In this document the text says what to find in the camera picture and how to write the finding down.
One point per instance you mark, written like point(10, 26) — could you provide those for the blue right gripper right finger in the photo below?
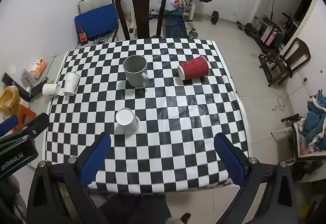
point(233, 159)

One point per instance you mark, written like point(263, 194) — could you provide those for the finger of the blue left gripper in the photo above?
point(8, 125)

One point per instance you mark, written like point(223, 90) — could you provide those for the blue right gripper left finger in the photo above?
point(92, 158)

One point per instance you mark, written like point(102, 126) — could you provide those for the white paper cup with scribble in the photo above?
point(128, 122)

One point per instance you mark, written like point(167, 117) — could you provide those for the white paper cup leftmost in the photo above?
point(51, 90)

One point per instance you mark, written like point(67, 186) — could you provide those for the white paper cup middle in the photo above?
point(71, 83)

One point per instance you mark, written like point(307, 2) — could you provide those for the red ribbed paper cup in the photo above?
point(195, 68)

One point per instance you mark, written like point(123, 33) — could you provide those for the orange box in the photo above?
point(24, 116)

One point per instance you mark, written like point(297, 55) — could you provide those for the yellow plastic bag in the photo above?
point(9, 100)

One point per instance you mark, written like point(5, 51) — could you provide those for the silver small box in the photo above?
point(28, 77)

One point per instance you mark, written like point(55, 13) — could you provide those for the orange tissue pack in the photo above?
point(37, 66)

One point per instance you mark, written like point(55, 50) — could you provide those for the blue clothes pile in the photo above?
point(314, 125)

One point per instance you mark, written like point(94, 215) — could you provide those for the black white checkered tablecloth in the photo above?
point(174, 147)

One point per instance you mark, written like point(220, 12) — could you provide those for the grey ceramic mug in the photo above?
point(135, 68)

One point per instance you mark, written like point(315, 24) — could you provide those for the dark bottle red label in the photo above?
point(82, 36)

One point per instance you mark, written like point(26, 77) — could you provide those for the wooden chair at right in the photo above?
point(278, 67)

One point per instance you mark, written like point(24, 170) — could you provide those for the dumbbell on floor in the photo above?
point(193, 34)

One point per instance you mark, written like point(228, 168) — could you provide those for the small barbell on floor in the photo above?
point(247, 28)

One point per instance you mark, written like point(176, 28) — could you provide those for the blue flat board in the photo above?
point(97, 21)

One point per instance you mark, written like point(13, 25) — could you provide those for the white padded folding chair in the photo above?
point(85, 6)

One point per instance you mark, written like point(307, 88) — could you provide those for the white plastic bag red print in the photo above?
point(172, 5)

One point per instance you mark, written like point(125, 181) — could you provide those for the dark wooden chair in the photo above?
point(141, 12)

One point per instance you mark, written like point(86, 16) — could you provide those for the pink cart frame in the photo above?
point(270, 35)

